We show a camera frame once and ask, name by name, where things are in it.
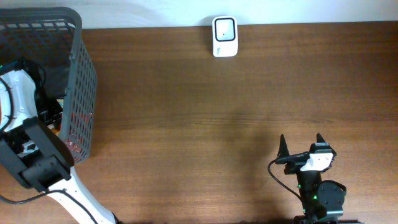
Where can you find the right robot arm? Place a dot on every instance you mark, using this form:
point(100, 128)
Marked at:
point(322, 200)

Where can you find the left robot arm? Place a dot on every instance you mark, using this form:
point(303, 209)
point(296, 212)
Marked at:
point(32, 153)

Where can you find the white barcode scanner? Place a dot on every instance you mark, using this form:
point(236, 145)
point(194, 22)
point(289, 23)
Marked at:
point(225, 36)

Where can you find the yellow snack bag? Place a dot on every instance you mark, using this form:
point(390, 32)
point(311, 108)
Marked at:
point(56, 126)

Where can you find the dark grey plastic basket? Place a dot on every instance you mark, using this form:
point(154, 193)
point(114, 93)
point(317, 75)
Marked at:
point(52, 38)

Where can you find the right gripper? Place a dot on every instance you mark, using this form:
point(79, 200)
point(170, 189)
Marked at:
point(295, 162)

